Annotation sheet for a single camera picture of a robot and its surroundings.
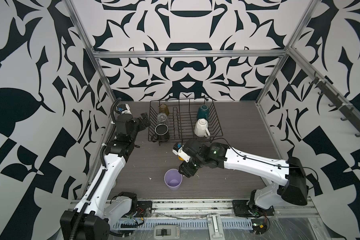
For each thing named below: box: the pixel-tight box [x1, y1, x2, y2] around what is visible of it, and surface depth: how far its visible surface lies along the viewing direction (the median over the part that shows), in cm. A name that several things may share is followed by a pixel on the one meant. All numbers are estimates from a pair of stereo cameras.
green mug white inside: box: [197, 104, 210, 122], surface depth 101 cm
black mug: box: [151, 123, 170, 143], surface depth 93 cm
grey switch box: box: [153, 225, 181, 240], surface depth 67 cm
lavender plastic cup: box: [164, 168, 183, 192], surface depth 76 cm
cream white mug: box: [194, 118, 211, 139], surface depth 95 cm
